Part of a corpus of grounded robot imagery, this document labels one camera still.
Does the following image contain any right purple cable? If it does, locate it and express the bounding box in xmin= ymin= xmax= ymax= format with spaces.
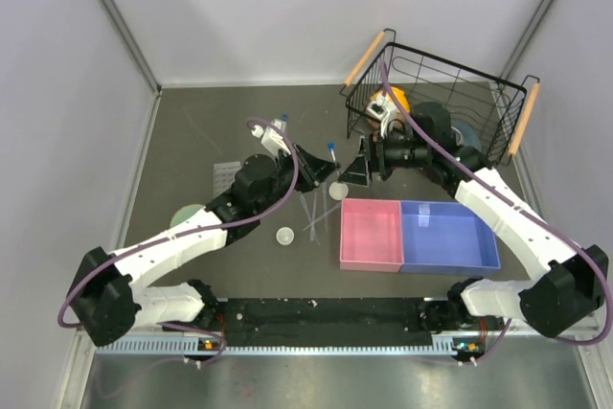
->
xmin=377 ymin=61 xmax=613 ymax=367

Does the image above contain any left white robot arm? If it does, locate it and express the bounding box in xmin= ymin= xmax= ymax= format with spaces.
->
xmin=67 ymin=146 xmax=338 ymax=347

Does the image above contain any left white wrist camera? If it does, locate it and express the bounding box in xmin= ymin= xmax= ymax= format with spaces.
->
xmin=250 ymin=124 xmax=290 ymax=156

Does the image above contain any orange and brown bowl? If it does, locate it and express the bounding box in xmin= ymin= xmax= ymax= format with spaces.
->
xmin=367 ymin=86 xmax=411 ymax=117

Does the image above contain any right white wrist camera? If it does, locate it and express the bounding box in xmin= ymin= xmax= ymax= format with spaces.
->
xmin=365 ymin=91 xmax=398 ymax=137

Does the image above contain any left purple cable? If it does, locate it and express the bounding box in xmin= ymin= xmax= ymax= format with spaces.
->
xmin=57 ymin=116 xmax=301 ymax=372

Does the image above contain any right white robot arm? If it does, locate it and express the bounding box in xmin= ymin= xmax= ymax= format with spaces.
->
xmin=340 ymin=102 xmax=612 ymax=338

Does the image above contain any blue plastic bin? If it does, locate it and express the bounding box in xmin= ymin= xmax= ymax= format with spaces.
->
xmin=400 ymin=200 xmax=501 ymax=277

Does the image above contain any light green plate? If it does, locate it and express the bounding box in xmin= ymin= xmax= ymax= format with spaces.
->
xmin=170 ymin=204 xmax=203 ymax=227

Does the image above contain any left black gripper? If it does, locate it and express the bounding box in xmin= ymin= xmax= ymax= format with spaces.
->
xmin=255 ymin=142 xmax=339 ymax=214

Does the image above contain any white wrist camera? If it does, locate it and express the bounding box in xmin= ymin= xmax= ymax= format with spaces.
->
xmin=365 ymin=91 xmax=398 ymax=137
xmin=250 ymin=124 xmax=290 ymax=156

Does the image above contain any clear plastic pipette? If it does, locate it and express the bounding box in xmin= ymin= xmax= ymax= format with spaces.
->
xmin=308 ymin=192 xmax=317 ymax=241
xmin=300 ymin=194 xmax=320 ymax=245
xmin=321 ymin=181 xmax=329 ymax=232
xmin=303 ymin=202 xmax=342 ymax=231

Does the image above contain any dark blue plate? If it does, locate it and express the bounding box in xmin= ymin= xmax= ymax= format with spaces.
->
xmin=451 ymin=119 xmax=482 ymax=150

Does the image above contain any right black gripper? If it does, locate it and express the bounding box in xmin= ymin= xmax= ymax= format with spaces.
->
xmin=337 ymin=125 xmax=430 ymax=188

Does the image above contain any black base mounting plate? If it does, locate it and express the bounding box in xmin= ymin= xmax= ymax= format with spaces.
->
xmin=220 ymin=298 xmax=461 ymax=348

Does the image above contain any black wire dish basket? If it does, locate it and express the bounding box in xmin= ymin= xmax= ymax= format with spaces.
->
xmin=340 ymin=28 xmax=537 ymax=165

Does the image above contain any clear test tube rack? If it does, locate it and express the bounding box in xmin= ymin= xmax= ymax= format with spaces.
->
xmin=213 ymin=161 xmax=241 ymax=196

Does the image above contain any pink plastic bin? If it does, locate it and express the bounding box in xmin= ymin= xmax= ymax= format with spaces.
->
xmin=339 ymin=198 xmax=404 ymax=273

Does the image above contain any white crucible cup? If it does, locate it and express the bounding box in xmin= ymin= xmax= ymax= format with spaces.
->
xmin=276 ymin=227 xmax=295 ymax=246

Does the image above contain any purple cable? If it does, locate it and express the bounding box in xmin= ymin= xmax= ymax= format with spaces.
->
xmin=377 ymin=61 xmax=613 ymax=367
xmin=57 ymin=116 xmax=301 ymax=372

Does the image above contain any aluminium frame rail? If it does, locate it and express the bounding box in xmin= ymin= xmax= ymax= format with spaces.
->
xmin=71 ymin=296 xmax=600 ymax=357

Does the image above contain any white crucible lid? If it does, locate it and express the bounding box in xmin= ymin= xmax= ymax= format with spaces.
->
xmin=329 ymin=181 xmax=349 ymax=201

